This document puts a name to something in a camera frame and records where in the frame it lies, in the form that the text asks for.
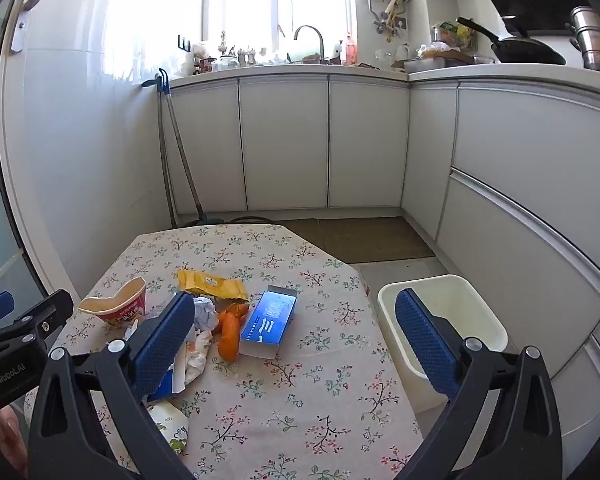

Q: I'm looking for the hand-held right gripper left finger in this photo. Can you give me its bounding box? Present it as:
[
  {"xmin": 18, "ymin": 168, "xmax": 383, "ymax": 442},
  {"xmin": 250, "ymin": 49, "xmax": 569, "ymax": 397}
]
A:
[{"xmin": 27, "ymin": 290, "xmax": 197, "ymax": 480}]

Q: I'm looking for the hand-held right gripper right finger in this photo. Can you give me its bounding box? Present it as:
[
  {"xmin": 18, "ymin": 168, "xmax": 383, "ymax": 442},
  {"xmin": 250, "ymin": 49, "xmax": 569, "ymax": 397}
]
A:
[{"xmin": 394, "ymin": 287, "xmax": 566, "ymax": 480}]

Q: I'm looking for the large printed tissue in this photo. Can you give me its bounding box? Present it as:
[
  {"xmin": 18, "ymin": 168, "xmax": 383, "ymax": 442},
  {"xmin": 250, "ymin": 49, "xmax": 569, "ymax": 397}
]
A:
[{"xmin": 172, "ymin": 329, "xmax": 213, "ymax": 397}]

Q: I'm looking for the blue white wrapper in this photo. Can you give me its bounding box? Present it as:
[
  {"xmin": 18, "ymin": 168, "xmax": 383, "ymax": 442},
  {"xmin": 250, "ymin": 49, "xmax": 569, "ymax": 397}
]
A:
[{"xmin": 147, "ymin": 370, "xmax": 177, "ymax": 403}]

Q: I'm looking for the white paper ball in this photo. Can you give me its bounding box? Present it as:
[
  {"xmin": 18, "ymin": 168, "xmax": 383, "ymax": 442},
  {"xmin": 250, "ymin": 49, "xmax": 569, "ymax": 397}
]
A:
[{"xmin": 192, "ymin": 296, "xmax": 221, "ymax": 333}]

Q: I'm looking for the white plastic bin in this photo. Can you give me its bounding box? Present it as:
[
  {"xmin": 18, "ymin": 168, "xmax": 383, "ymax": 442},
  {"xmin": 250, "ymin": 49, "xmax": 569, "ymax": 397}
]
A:
[{"xmin": 377, "ymin": 275, "xmax": 509, "ymax": 413}]

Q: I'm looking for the crushed instant noodle cup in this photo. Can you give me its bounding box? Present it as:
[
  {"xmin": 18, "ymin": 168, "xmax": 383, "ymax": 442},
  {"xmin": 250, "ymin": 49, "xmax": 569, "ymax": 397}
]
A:
[{"xmin": 78, "ymin": 276, "xmax": 147, "ymax": 330}]

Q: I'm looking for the orange peel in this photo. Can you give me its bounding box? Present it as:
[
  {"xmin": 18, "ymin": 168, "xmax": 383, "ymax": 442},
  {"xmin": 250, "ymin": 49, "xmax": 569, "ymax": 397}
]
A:
[{"xmin": 216, "ymin": 301, "xmax": 251, "ymax": 362}]

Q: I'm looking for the yellow snack packet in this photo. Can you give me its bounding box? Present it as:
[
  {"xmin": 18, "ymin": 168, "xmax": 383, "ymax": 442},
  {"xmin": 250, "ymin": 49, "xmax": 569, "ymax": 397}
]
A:
[{"xmin": 176, "ymin": 270, "xmax": 251, "ymax": 303}]

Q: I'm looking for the small printed tissue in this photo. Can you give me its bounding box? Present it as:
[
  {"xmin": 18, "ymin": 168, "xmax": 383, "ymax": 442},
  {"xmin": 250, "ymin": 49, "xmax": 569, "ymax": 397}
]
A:
[{"xmin": 147, "ymin": 400, "xmax": 191, "ymax": 456}]

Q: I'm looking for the blue cardboard box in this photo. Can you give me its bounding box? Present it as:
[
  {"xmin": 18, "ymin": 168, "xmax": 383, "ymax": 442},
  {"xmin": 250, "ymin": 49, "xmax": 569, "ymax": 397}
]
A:
[{"xmin": 240, "ymin": 285, "xmax": 299, "ymax": 359}]

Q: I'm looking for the person's left hand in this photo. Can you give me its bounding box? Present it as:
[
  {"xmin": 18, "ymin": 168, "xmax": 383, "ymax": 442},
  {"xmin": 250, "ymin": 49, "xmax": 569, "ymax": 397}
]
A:
[{"xmin": 0, "ymin": 407, "xmax": 28, "ymax": 463}]

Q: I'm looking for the brown floor mat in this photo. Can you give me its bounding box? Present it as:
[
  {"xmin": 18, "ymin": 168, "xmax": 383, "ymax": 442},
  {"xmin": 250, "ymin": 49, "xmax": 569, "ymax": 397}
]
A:
[{"xmin": 280, "ymin": 216, "xmax": 437, "ymax": 264}]

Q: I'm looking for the floral tablecloth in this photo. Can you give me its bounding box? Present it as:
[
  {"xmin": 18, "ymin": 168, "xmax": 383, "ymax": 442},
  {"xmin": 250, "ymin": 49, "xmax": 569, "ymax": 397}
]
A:
[{"xmin": 24, "ymin": 224, "xmax": 423, "ymax": 480}]

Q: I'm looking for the metal mop pole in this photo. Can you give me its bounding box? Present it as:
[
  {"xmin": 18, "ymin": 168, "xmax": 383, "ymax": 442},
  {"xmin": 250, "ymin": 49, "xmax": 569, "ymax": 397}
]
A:
[
  {"xmin": 164, "ymin": 91, "xmax": 204, "ymax": 222},
  {"xmin": 156, "ymin": 85, "xmax": 179, "ymax": 226}
]

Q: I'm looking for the metal tray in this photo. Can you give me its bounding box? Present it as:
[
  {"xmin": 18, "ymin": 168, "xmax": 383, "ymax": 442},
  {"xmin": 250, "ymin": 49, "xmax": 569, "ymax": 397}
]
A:
[{"xmin": 404, "ymin": 56, "xmax": 448, "ymax": 74}]

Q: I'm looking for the row of small ornaments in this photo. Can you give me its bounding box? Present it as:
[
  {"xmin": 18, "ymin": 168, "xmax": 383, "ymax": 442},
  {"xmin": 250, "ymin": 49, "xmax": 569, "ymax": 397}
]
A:
[{"xmin": 190, "ymin": 30, "xmax": 282, "ymax": 74}]

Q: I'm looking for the wooden cutting board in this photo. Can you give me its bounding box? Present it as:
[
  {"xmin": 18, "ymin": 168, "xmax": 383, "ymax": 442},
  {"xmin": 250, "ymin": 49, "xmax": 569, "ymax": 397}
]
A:
[{"xmin": 427, "ymin": 49, "xmax": 477, "ymax": 66}]

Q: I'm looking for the black wok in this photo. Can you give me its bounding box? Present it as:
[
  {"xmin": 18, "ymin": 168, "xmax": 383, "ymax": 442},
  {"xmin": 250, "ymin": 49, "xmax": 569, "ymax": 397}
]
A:
[{"xmin": 456, "ymin": 16, "xmax": 567, "ymax": 66}]

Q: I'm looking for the pile of snack bags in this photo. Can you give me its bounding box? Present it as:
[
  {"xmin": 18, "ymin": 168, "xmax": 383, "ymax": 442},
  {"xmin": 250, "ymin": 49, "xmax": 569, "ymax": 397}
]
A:
[{"xmin": 432, "ymin": 21, "xmax": 476, "ymax": 51}]

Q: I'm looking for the metal faucet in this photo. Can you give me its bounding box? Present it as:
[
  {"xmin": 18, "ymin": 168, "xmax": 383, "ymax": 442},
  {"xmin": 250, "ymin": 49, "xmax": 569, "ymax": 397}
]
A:
[{"xmin": 293, "ymin": 25, "xmax": 326, "ymax": 64}]

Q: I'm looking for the window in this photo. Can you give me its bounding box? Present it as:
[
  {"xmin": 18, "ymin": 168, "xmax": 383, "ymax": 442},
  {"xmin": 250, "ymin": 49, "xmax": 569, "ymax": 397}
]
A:
[{"xmin": 105, "ymin": 0, "xmax": 359, "ymax": 56}]

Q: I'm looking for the stacked steel pot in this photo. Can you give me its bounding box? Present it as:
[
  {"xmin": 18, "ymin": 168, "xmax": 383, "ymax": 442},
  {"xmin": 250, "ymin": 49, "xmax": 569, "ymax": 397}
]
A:
[{"xmin": 566, "ymin": 6, "xmax": 600, "ymax": 77}]

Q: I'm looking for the blue wall hook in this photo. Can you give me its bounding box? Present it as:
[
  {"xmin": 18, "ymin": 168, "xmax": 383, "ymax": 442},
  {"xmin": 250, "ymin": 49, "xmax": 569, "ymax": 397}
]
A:
[{"xmin": 141, "ymin": 68, "xmax": 172, "ymax": 93}]

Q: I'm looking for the silver door handle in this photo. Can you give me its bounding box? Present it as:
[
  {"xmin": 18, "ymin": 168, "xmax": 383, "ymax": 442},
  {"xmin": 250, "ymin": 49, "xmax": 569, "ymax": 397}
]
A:
[{"xmin": 9, "ymin": 0, "xmax": 42, "ymax": 55}]

